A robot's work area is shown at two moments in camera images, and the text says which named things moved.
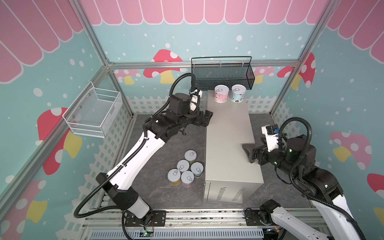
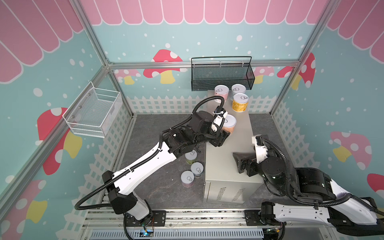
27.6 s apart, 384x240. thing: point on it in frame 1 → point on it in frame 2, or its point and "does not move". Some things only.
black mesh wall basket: (210, 71) does not move
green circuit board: (147, 234) does not move
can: (183, 165) → (229, 123)
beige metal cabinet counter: (231, 178) does not move
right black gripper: (257, 154) → (249, 166)
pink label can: (221, 93) does not move
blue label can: (238, 92) does not move
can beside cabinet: (197, 168) does not move
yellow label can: (174, 176) → (240, 102)
